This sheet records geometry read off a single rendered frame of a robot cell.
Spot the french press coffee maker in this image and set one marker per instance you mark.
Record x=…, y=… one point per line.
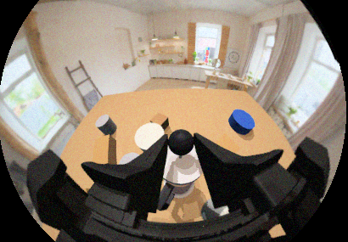
x=182, y=168

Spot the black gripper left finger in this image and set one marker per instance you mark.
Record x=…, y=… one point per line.
x=141, y=177

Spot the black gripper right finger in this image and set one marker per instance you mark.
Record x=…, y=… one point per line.
x=225, y=172

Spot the blue short cylinder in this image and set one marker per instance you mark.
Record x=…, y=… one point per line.
x=241, y=122

